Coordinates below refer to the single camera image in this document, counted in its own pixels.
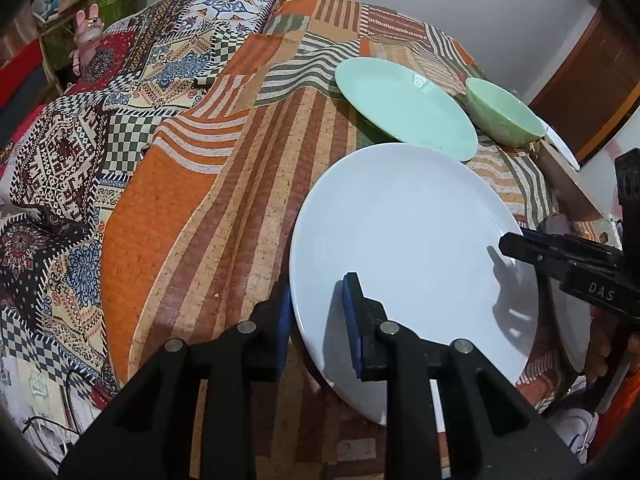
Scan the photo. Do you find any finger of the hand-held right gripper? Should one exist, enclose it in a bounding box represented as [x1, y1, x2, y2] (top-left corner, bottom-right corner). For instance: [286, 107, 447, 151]
[520, 227, 621, 256]
[499, 232, 623, 283]

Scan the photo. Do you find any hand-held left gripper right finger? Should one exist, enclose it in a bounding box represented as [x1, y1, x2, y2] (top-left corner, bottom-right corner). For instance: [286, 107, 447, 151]
[341, 271, 583, 480]

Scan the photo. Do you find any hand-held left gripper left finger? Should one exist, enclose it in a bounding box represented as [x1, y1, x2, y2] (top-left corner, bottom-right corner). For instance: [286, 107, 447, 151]
[57, 280, 296, 480]

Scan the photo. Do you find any white plate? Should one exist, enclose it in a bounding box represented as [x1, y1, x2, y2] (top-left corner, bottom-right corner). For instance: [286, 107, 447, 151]
[289, 142, 543, 426]

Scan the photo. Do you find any green bowl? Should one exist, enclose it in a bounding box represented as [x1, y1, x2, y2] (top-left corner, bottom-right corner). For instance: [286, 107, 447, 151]
[465, 77, 548, 148]

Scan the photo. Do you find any green plate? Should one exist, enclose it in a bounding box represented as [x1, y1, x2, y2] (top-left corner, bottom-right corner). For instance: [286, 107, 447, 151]
[334, 56, 479, 162]

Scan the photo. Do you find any person's right hand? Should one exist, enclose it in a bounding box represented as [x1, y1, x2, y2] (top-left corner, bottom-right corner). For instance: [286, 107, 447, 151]
[584, 305, 640, 386]

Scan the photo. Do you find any brown cardboard box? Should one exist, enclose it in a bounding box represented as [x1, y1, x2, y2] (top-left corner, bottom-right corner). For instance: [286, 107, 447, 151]
[530, 137, 606, 223]

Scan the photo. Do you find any orange garment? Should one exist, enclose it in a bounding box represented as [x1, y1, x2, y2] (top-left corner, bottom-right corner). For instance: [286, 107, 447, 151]
[595, 375, 640, 458]

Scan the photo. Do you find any orange striped blanket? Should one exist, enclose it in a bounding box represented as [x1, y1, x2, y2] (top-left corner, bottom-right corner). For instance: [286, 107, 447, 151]
[100, 0, 606, 480]

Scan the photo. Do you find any white shoe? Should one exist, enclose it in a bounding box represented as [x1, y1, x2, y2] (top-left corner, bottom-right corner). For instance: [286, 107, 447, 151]
[550, 407, 601, 463]

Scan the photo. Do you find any wooden door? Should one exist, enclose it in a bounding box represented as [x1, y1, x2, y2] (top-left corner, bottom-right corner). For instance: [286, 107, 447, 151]
[527, 10, 640, 161]

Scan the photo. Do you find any patterned patchwork quilt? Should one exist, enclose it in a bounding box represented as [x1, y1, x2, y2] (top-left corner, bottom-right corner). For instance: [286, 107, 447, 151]
[0, 0, 278, 411]

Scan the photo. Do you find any pink bunny toy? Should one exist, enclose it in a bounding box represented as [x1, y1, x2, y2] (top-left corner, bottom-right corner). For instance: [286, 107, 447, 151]
[70, 2, 106, 77]

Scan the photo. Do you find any red board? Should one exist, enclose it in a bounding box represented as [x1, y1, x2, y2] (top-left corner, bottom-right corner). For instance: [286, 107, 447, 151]
[0, 40, 45, 108]

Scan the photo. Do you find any black cable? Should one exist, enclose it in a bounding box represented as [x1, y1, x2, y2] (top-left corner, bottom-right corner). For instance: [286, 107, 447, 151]
[20, 367, 108, 463]

